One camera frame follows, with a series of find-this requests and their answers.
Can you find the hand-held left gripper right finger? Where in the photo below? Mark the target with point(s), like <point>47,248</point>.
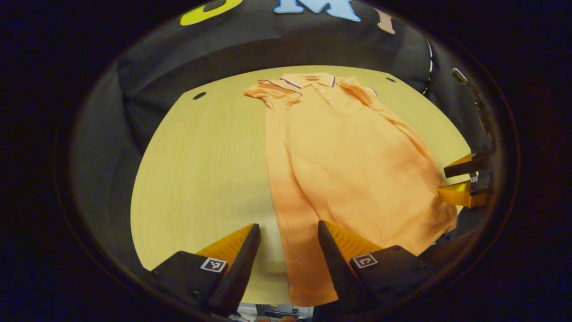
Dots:
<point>335,264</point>

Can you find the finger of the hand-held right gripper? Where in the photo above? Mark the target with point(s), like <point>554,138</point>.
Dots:
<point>464,167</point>
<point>456,194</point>

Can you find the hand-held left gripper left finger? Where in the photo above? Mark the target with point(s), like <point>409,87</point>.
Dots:
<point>243,264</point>

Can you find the black backdrop cloth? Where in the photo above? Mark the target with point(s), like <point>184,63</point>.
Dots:
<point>147,89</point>

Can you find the orange polo T-shirt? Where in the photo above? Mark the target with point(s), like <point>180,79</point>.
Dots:
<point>348,170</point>

